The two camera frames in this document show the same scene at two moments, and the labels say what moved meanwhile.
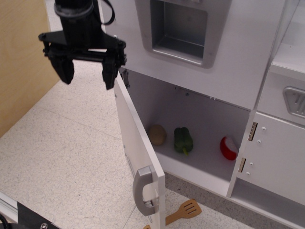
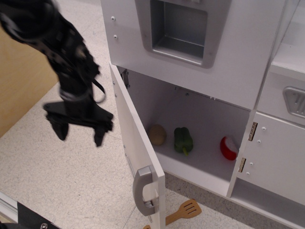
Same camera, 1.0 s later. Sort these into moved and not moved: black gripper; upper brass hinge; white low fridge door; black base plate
Moved: black gripper
Not moved: upper brass hinge; white low fridge door; black base plate
